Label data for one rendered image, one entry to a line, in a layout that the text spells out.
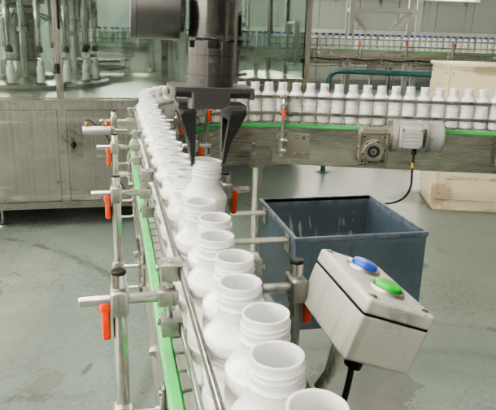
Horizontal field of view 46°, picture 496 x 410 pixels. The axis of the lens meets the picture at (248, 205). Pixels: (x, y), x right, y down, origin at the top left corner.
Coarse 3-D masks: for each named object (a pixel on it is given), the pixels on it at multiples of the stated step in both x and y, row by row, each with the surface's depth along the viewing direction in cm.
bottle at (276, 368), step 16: (256, 352) 39; (272, 352) 40; (288, 352) 39; (256, 368) 37; (272, 368) 36; (288, 368) 36; (304, 368) 38; (256, 384) 37; (272, 384) 37; (288, 384) 37; (304, 384) 38; (240, 400) 39; (256, 400) 37; (272, 400) 37
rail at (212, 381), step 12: (144, 144) 133; (156, 192) 97; (156, 216) 104; (156, 228) 100; (168, 228) 77; (180, 276) 64; (192, 300) 57; (192, 312) 54; (180, 324) 66; (192, 324) 55; (204, 348) 48; (192, 360) 59; (204, 360) 47; (192, 372) 57; (192, 384) 56; (216, 384) 43; (312, 384) 44; (216, 396) 42; (216, 408) 42
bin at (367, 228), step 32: (288, 224) 156; (320, 224) 158; (352, 224) 160; (384, 224) 151; (416, 224) 135; (288, 256) 130; (352, 256) 128; (384, 256) 130; (416, 256) 132; (416, 288) 134
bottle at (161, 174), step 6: (162, 150) 103; (168, 150) 101; (174, 150) 101; (180, 150) 102; (162, 156) 103; (168, 156) 102; (162, 162) 103; (162, 168) 103; (156, 174) 103; (162, 174) 102; (156, 180) 103; (162, 180) 102; (156, 198) 104; (156, 204) 105; (156, 210) 105
